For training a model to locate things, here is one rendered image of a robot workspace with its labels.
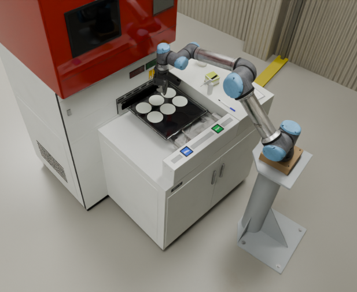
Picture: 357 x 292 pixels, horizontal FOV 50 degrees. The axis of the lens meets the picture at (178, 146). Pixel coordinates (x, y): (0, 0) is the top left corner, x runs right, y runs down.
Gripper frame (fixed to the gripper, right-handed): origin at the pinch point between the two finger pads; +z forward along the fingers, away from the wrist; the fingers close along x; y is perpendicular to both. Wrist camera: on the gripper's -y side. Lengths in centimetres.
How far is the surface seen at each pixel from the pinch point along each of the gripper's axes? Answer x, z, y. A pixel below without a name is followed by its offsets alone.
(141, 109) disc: 10.8, 7.1, 12.6
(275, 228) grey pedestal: 26, 82, -92
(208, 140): 29.9, 1.2, -33.6
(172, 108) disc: 4.6, 7.1, -5.8
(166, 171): 53, 7, -16
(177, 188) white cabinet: 53, 22, -22
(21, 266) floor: 95, 97, 75
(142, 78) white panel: -3.4, -5.5, 16.5
